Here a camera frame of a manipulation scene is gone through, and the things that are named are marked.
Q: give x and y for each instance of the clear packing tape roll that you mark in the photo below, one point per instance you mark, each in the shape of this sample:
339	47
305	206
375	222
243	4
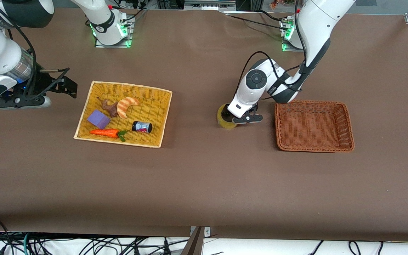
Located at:
221	123

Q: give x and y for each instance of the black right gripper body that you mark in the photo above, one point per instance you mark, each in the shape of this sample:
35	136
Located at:
47	82

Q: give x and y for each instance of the small jar with blue label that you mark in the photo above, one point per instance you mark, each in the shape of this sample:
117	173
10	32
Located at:
141	126

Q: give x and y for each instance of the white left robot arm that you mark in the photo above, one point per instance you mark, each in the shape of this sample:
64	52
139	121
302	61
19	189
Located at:
317	21

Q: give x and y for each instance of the toy croissant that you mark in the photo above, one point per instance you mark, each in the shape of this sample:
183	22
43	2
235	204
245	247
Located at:
122	108

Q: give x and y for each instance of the orange toy carrot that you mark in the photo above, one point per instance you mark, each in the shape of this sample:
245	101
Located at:
105	132

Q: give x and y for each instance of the aluminium frame rail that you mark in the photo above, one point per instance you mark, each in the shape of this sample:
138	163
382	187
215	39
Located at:
207	5

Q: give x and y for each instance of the yellow wicker basket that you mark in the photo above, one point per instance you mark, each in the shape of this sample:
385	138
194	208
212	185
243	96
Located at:
147	99

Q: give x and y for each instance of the purple cube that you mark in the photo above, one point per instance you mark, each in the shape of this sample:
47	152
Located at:
98	118

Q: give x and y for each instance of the brown toy lion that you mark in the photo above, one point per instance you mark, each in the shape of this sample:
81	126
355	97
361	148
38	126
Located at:
111	108

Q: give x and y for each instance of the metal table bracket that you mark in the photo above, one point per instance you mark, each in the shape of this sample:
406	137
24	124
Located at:
207	231

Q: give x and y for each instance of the dark table support beam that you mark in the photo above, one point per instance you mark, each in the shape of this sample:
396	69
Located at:
193	244

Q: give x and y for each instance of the brown wicker basket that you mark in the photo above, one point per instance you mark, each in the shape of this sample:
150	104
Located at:
313	124

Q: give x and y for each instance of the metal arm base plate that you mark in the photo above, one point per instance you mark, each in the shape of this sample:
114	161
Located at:
119	45
284	47

